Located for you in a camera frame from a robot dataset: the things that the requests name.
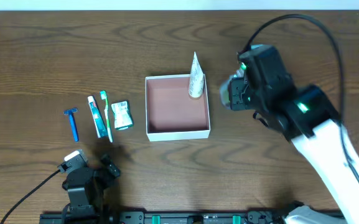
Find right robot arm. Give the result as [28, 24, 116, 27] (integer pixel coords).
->
[220, 75, 359, 223]

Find clear pump bottle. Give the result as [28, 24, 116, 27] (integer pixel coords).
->
[219, 68, 244, 110]

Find blue disposable razor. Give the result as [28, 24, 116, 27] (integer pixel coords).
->
[63, 108, 79, 142]

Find teal toothpaste tube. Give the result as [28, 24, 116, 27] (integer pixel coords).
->
[87, 96, 108, 138]

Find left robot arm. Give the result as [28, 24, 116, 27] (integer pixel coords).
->
[58, 151, 121, 223]

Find black mounting rail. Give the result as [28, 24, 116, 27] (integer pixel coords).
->
[39, 205, 353, 224]

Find green white soap packet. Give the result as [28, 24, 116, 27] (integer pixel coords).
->
[111, 101, 134, 131]

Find green white toothbrush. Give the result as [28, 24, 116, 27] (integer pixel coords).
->
[100, 90, 113, 143]

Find white cardboard box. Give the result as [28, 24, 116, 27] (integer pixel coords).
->
[145, 74, 211, 142]

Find white floral shampoo tube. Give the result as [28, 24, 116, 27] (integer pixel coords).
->
[189, 52, 205, 99]

